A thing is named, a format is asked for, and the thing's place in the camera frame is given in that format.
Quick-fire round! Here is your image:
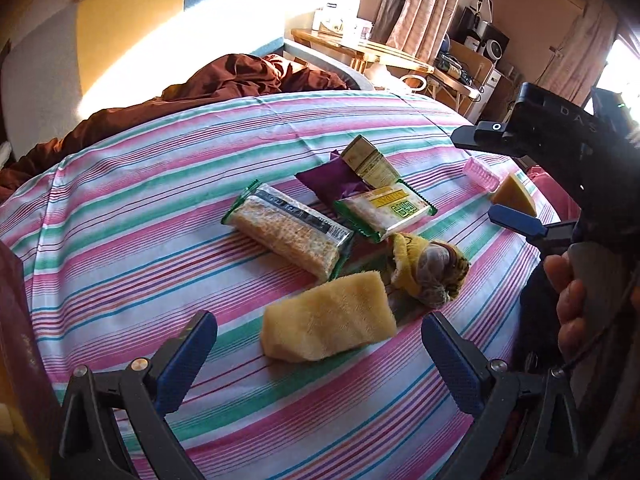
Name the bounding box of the wedge yellow sponge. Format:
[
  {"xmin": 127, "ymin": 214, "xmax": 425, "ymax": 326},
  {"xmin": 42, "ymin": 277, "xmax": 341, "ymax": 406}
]
[{"xmin": 490, "ymin": 172, "xmax": 538, "ymax": 218}]

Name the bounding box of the striped bed sheet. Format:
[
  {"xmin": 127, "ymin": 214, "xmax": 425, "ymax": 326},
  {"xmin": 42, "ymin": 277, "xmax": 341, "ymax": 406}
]
[{"xmin": 0, "ymin": 91, "xmax": 563, "ymax": 480}]

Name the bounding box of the pink cloth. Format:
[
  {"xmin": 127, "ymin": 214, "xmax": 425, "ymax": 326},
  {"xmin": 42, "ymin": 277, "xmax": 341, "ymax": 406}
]
[{"xmin": 525, "ymin": 165, "xmax": 576, "ymax": 222}]

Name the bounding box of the light floral curtain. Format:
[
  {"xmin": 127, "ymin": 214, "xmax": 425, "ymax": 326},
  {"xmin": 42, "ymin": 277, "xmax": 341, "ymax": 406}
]
[{"xmin": 540, "ymin": 0, "xmax": 618, "ymax": 106}]

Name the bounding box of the cluttered wooden desk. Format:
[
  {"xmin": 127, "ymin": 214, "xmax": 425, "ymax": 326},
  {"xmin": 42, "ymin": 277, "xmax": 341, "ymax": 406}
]
[{"xmin": 432, "ymin": 52, "xmax": 493, "ymax": 116}]

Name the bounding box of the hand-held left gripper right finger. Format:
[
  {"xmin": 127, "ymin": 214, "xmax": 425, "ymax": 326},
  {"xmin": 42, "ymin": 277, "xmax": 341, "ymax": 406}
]
[{"xmin": 421, "ymin": 311, "xmax": 583, "ymax": 480}]

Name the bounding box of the purple snack packet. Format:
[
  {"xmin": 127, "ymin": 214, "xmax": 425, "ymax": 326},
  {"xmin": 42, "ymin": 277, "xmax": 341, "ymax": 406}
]
[{"xmin": 295, "ymin": 152, "xmax": 373, "ymax": 208}]

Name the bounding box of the grey bed frame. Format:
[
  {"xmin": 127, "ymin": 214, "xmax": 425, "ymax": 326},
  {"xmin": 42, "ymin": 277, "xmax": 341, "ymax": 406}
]
[{"xmin": 282, "ymin": 40, "xmax": 376, "ymax": 91}]

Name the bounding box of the person's right hand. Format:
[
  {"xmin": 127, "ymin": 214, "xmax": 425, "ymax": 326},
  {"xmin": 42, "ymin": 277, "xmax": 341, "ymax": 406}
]
[{"xmin": 544, "ymin": 254, "xmax": 587, "ymax": 359}]

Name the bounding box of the long yellow sponge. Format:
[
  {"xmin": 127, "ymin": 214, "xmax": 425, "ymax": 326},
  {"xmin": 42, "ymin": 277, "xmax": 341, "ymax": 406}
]
[{"xmin": 261, "ymin": 270, "xmax": 398, "ymax": 363}]

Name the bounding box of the rice cracker packet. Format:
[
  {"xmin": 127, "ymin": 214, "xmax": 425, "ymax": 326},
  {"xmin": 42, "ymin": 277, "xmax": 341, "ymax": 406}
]
[{"xmin": 221, "ymin": 180, "xmax": 355, "ymax": 282}]

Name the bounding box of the maroon and gold box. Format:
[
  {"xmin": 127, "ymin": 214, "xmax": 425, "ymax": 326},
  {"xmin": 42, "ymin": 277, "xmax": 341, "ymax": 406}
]
[{"xmin": 0, "ymin": 240, "xmax": 63, "ymax": 480}]

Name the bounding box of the green label snack packet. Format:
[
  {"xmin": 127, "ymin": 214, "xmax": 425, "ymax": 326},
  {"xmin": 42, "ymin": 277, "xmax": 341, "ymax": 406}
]
[{"xmin": 332, "ymin": 185, "xmax": 438, "ymax": 243}]

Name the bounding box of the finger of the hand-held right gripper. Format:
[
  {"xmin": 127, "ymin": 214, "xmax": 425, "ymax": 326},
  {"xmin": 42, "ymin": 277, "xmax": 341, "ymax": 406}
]
[
  {"xmin": 450, "ymin": 120, "xmax": 527, "ymax": 155},
  {"xmin": 487, "ymin": 204, "xmax": 577, "ymax": 258}
]

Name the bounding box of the pink hair roller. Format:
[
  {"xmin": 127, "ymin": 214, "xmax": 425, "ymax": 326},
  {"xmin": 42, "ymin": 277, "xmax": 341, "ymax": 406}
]
[{"xmin": 462, "ymin": 156, "xmax": 502, "ymax": 192}]

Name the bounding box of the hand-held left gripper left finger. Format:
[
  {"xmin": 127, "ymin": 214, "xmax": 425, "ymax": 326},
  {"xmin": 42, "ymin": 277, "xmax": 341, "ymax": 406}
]
[{"xmin": 57, "ymin": 310, "xmax": 218, "ymax": 480}]

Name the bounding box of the wooden side table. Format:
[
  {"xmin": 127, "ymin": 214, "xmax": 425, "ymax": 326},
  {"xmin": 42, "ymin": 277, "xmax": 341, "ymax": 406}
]
[{"xmin": 291, "ymin": 27, "xmax": 435, "ymax": 78}]

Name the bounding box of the brown blanket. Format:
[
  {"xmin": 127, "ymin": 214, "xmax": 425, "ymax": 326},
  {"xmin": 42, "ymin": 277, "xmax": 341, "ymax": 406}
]
[{"xmin": 0, "ymin": 53, "xmax": 351, "ymax": 201}]

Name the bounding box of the black speaker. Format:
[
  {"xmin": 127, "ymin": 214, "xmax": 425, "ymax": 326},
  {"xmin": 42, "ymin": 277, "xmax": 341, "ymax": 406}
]
[{"xmin": 457, "ymin": 6, "xmax": 508, "ymax": 56}]

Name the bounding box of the beige patterned curtain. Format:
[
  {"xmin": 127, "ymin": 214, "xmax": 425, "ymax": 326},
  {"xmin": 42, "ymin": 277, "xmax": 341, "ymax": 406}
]
[{"xmin": 372, "ymin": 0, "xmax": 471, "ymax": 66}]

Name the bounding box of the multicolour sofa chair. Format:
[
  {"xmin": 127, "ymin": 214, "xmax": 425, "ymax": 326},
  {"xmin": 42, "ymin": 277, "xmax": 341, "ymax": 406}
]
[{"xmin": 0, "ymin": 0, "xmax": 286, "ymax": 141}]

